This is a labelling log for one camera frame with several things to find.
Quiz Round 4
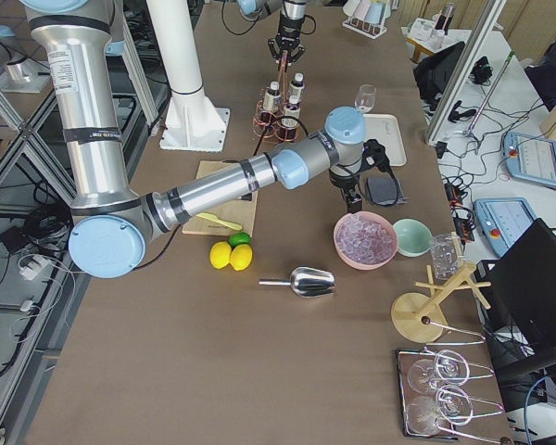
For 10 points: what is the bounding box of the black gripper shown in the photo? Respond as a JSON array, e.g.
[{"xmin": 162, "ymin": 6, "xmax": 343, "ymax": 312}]
[
  {"xmin": 329, "ymin": 167, "xmax": 363, "ymax": 213},
  {"xmin": 268, "ymin": 16, "xmax": 306, "ymax": 69}
]

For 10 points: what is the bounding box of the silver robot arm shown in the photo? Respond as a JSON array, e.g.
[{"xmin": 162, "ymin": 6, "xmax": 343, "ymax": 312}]
[
  {"xmin": 25, "ymin": 1, "xmax": 366, "ymax": 278},
  {"xmin": 237, "ymin": 0, "xmax": 307, "ymax": 70}
]

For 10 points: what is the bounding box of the grey folded cloth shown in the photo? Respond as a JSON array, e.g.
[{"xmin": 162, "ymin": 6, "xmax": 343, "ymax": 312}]
[{"xmin": 365, "ymin": 177, "xmax": 407, "ymax": 207}]

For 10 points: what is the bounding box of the pink bowl of ice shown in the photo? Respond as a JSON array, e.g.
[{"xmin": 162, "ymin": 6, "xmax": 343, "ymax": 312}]
[{"xmin": 333, "ymin": 211, "xmax": 398, "ymax": 271}]

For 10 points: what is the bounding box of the green ceramic bowl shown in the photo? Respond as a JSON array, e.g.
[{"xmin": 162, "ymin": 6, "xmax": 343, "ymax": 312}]
[{"xmin": 393, "ymin": 219, "xmax": 433, "ymax": 258}]

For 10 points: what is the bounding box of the cream rabbit serving tray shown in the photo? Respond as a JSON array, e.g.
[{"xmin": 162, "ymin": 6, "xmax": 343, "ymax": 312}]
[{"xmin": 363, "ymin": 113, "xmax": 407, "ymax": 167}]

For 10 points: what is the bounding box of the white cup rack with cups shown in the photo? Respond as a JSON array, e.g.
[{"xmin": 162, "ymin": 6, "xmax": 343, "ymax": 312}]
[{"xmin": 342, "ymin": 0, "xmax": 391, "ymax": 39}]

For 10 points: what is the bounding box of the silver metal ice scoop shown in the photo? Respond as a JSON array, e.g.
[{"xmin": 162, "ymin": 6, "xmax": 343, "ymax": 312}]
[{"xmin": 259, "ymin": 266, "xmax": 335, "ymax": 298}]

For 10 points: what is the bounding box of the clear wine glass on tray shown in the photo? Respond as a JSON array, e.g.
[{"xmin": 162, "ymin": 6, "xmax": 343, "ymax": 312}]
[{"xmin": 354, "ymin": 84, "xmax": 376, "ymax": 114}]

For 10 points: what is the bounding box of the clear tumbler on stand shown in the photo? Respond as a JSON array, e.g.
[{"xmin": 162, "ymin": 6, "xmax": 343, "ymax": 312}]
[{"xmin": 430, "ymin": 232, "xmax": 464, "ymax": 280}]

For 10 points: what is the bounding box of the bamboo cutting board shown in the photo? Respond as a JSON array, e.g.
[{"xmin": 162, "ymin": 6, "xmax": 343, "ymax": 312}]
[{"xmin": 179, "ymin": 160, "xmax": 258, "ymax": 236}]

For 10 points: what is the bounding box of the yellow plastic knife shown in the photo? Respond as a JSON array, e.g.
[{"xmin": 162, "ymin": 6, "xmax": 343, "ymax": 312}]
[{"xmin": 196, "ymin": 212, "xmax": 243, "ymax": 232}]

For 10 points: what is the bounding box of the green lime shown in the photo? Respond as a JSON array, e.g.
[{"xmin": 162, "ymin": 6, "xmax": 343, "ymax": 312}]
[{"xmin": 228, "ymin": 232, "xmax": 251, "ymax": 248}]

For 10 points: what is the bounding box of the lower yellow lemon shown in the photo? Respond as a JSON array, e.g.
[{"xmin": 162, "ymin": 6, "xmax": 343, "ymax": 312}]
[{"xmin": 230, "ymin": 244, "xmax": 253, "ymax": 271}]

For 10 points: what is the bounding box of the yellow lemon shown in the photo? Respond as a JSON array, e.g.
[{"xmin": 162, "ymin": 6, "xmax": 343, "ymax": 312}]
[
  {"xmin": 209, "ymin": 241, "xmax": 233, "ymax": 269},
  {"xmin": 230, "ymin": 244, "xmax": 253, "ymax": 271}
]

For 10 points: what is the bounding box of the wooden cup tree stand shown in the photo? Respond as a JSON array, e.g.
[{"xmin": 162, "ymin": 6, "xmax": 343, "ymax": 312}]
[{"xmin": 391, "ymin": 261, "xmax": 492, "ymax": 346}]

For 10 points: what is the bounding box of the upper yellow lemon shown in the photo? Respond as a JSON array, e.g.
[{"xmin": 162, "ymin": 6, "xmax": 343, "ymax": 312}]
[{"xmin": 209, "ymin": 241, "xmax": 233, "ymax": 269}]

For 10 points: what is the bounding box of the blue teach pendant near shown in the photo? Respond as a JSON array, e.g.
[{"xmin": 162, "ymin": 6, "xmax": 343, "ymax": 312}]
[{"xmin": 474, "ymin": 197, "xmax": 537, "ymax": 257}]

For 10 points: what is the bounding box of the blue teach pendant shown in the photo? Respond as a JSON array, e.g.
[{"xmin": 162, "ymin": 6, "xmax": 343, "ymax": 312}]
[
  {"xmin": 474, "ymin": 197, "xmax": 537, "ymax": 257},
  {"xmin": 502, "ymin": 132, "xmax": 556, "ymax": 188}
]

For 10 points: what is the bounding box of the blue teach pendant far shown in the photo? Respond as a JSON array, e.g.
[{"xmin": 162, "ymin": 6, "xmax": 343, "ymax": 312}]
[{"xmin": 502, "ymin": 132, "xmax": 556, "ymax": 188}]

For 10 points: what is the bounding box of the upside-down wine glass far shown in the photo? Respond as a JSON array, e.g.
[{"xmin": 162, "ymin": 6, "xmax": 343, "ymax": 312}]
[{"xmin": 407, "ymin": 350, "xmax": 494, "ymax": 394}]

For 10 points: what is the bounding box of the upside-down wine glass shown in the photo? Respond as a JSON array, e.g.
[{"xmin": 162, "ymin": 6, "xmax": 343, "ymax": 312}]
[
  {"xmin": 405, "ymin": 384, "xmax": 506, "ymax": 437},
  {"xmin": 407, "ymin": 350, "xmax": 494, "ymax": 394}
]

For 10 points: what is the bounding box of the black monitor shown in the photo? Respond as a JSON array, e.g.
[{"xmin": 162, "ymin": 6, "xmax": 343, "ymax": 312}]
[{"xmin": 488, "ymin": 219, "xmax": 556, "ymax": 385}]

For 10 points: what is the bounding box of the black glass drying tray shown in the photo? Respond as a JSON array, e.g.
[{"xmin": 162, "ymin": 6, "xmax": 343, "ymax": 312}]
[{"xmin": 394, "ymin": 347, "xmax": 504, "ymax": 439}]

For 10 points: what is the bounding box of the upside-down wine glass near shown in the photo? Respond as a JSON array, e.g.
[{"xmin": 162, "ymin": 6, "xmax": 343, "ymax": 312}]
[{"xmin": 405, "ymin": 384, "xmax": 506, "ymax": 437}]

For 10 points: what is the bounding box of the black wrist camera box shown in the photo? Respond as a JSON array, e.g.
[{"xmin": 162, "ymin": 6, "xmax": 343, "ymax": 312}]
[{"xmin": 362, "ymin": 139, "xmax": 391, "ymax": 172}]

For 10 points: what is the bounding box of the copper wire bottle basket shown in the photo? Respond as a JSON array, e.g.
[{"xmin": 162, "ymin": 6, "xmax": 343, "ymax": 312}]
[{"xmin": 252, "ymin": 69, "xmax": 301, "ymax": 142}]

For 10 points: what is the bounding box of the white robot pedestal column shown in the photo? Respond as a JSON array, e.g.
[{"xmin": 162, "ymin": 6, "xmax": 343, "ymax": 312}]
[{"xmin": 146, "ymin": 0, "xmax": 204, "ymax": 96}]

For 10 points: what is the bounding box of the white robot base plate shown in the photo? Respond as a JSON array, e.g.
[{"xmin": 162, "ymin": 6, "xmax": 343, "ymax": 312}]
[{"xmin": 159, "ymin": 94, "xmax": 231, "ymax": 153}]

